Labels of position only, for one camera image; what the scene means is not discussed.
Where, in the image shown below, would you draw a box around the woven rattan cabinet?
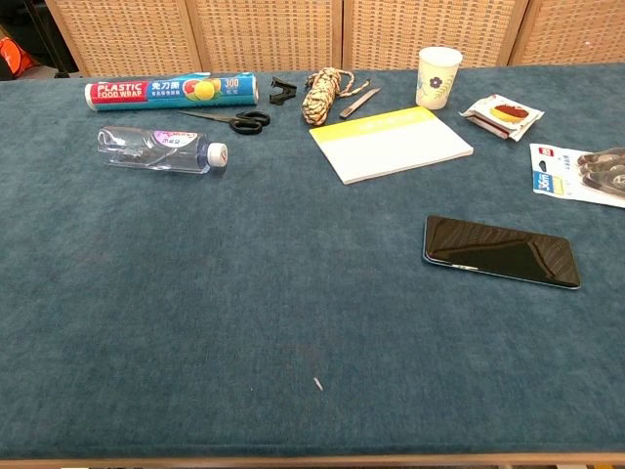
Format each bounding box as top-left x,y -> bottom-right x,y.
44,0 -> 625,78

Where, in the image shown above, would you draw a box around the white packaged item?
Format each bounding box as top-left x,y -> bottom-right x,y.
528,143 -> 625,210

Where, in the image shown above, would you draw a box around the yellow and white notepad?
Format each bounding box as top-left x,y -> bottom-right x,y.
309,106 -> 476,186

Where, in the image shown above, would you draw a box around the teal blue table cloth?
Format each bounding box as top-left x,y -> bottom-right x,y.
0,63 -> 625,460

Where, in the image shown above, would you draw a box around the coiled yellow patterned rope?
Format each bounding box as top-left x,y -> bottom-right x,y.
301,67 -> 372,127

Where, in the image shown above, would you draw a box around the plastic food wrap box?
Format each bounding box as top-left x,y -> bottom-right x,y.
84,72 -> 260,113

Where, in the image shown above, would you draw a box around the grey utility knife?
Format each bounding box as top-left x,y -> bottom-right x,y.
339,86 -> 383,120

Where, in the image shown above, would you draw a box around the black staple remover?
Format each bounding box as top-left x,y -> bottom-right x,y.
269,76 -> 299,107

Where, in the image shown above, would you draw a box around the black handled scissors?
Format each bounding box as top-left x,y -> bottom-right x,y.
177,109 -> 271,136

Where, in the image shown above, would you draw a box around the wrapped snack cake packet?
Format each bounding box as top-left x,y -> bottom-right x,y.
458,94 -> 546,143

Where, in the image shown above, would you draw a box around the black smartphone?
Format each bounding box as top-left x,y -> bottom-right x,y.
422,215 -> 583,291

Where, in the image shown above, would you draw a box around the orange object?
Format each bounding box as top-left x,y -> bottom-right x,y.
0,36 -> 38,75

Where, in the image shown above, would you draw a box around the clear plastic water bottle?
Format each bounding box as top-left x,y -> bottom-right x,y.
96,125 -> 229,176

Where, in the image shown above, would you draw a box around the white floral paper cup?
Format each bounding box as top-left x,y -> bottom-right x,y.
415,46 -> 464,111

